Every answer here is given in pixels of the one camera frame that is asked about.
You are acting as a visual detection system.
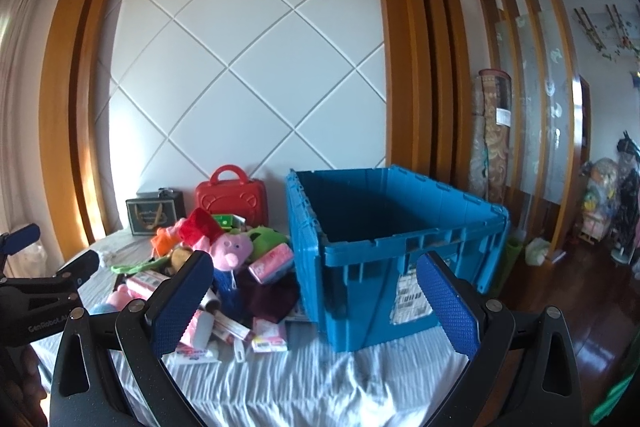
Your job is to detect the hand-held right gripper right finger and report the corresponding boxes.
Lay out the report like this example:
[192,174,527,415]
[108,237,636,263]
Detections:
[416,252,583,427]

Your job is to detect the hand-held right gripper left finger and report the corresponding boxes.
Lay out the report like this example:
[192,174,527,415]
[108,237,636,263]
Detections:
[50,251,216,427]

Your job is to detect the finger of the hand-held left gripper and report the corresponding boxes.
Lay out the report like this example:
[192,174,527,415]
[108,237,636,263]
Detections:
[0,223,42,258]
[52,251,101,290]

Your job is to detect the brown bear plush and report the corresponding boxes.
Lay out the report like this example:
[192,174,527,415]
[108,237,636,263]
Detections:
[169,246,195,279]

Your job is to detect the pink floral tissue pack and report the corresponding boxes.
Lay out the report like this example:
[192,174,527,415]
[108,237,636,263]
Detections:
[248,243,295,284]

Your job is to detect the person's left hand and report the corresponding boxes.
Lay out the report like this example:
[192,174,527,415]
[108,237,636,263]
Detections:
[10,347,48,408]

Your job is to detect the white plastic bag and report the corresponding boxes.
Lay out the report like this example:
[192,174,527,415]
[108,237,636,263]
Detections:
[24,239,52,269]

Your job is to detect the pink and white box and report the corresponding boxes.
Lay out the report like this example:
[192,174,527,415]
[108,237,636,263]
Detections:
[125,271,172,299]

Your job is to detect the long white tube box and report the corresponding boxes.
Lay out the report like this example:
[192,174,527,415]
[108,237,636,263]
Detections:
[174,341,222,364]

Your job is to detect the small pink plush toy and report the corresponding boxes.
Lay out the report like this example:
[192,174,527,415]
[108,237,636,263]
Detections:
[107,284,151,312]

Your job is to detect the white and red medicine box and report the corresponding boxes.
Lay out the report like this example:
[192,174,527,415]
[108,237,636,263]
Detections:
[212,312,252,344]

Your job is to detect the green plush leaf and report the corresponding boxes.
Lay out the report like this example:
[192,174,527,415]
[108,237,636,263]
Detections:
[111,256,172,274]

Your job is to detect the pig plush in orange dress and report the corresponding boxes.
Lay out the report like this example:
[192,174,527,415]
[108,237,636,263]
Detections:
[151,226,182,259]

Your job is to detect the pig plush in red dress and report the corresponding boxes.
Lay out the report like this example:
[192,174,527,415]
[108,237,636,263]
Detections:
[180,207,253,270]

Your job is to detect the green waste bin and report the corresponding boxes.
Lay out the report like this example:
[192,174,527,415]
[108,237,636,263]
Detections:
[504,237,524,284]

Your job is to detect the black gift box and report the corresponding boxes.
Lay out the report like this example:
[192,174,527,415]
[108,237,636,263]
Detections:
[126,189,183,235]

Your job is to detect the dark maroon cloth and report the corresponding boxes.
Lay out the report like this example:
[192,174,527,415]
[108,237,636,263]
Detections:
[247,276,301,323]

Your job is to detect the green cardboard box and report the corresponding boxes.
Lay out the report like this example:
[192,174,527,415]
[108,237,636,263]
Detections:
[212,213,246,230]

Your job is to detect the white and green bag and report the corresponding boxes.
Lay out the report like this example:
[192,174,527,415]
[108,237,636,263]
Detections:
[525,237,554,266]

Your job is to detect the green plush toy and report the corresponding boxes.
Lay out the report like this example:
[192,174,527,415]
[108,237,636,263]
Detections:
[249,227,292,258]

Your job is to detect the red toy suitcase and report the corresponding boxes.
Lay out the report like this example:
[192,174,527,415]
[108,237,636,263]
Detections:
[195,164,267,228]

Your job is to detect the white curtain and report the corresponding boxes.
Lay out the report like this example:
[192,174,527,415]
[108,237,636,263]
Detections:
[0,0,47,230]

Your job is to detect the rolled patterned carpet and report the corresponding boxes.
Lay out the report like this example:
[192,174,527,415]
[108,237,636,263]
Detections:
[470,68,514,208]

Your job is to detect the pile of toys and bags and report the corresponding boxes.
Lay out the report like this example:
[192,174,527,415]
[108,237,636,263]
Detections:
[580,131,640,260]

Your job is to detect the wooden partition with frosted glass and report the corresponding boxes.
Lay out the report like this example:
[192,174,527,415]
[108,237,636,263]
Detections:
[474,0,583,264]

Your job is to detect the wooden wall frame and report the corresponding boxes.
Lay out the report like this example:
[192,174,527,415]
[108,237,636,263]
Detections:
[39,0,473,249]

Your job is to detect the wall decorations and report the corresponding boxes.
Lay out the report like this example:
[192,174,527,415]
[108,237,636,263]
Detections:
[574,3,640,60]

